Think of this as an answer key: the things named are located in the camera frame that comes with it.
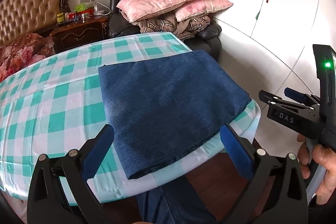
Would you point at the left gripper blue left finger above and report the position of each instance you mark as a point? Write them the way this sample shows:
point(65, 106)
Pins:
point(81, 165)

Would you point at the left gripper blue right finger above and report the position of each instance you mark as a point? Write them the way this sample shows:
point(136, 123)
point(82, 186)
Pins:
point(253, 167)

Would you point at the yellow lidded jar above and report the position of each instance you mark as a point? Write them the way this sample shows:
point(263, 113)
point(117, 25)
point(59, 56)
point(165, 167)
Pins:
point(60, 17)

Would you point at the operator blue jeans leg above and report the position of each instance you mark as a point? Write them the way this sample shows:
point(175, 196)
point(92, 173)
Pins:
point(174, 202)

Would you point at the small pink pillow underneath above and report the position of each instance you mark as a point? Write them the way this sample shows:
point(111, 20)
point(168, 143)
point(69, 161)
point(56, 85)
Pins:
point(198, 7)

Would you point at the operator right hand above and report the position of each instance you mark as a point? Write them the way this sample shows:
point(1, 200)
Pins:
point(318, 169)

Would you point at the black leather armchair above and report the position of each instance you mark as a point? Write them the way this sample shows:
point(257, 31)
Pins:
point(198, 33)

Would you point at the green crumpled bag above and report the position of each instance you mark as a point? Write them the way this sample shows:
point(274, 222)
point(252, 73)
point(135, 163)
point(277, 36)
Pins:
point(81, 7)

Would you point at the blue denim jeans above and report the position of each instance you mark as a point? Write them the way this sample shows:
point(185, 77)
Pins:
point(163, 109)

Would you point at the white power strip with cable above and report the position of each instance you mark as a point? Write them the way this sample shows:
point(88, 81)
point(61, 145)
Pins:
point(101, 10)

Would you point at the plaid beige blanket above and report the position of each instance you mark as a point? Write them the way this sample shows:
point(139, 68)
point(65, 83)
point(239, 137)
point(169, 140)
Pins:
point(167, 22)

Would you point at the tufted leather carved headboard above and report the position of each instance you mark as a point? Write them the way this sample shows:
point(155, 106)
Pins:
point(19, 17)

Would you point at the dark wooden nightstand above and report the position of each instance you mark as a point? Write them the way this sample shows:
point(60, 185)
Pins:
point(80, 33)

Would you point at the green white checkered tablecloth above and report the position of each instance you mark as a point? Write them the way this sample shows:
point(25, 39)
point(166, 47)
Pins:
point(55, 105)

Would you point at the floral red pink quilt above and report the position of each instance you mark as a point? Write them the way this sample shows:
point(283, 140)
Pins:
point(27, 50)

